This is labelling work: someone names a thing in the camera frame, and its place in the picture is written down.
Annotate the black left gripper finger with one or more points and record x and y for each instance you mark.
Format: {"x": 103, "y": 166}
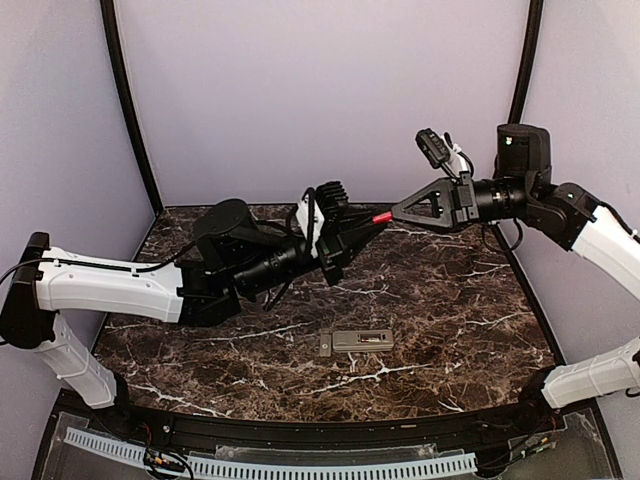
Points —
{"x": 360, "y": 214}
{"x": 355, "y": 239}

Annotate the black vertical frame post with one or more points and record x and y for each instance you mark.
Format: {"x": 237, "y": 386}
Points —
{"x": 126, "y": 101}
{"x": 526, "y": 64}

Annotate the black vertical frame post left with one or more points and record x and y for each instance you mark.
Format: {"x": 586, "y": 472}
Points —
{"x": 126, "y": 101}

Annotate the black vertical frame post right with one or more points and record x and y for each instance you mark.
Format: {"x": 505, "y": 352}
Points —
{"x": 526, "y": 64}

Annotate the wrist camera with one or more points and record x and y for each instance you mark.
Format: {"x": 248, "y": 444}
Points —
{"x": 442, "y": 153}
{"x": 331, "y": 204}

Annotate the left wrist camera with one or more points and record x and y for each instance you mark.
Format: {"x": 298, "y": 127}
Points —
{"x": 331, "y": 204}

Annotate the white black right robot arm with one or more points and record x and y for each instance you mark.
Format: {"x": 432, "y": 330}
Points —
{"x": 567, "y": 214}

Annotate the grey battery cover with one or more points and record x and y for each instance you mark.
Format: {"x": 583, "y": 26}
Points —
{"x": 325, "y": 345}

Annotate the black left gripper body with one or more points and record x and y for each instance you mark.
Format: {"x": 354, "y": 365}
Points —
{"x": 333, "y": 257}

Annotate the black front rail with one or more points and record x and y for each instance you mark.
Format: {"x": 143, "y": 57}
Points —
{"x": 490, "y": 432}

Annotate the white remote control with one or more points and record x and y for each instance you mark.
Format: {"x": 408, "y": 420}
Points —
{"x": 349, "y": 341}

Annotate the white slotted cable duct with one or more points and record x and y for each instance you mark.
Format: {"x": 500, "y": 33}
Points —
{"x": 228, "y": 462}

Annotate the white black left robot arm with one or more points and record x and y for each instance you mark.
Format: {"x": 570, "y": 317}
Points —
{"x": 240, "y": 257}

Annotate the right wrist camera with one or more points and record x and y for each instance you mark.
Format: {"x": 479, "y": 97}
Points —
{"x": 442, "y": 153}

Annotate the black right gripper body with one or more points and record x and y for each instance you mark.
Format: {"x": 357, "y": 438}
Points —
{"x": 466, "y": 205}

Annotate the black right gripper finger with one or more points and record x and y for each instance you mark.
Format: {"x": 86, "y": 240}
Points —
{"x": 428, "y": 222}
{"x": 433, "y": 199}

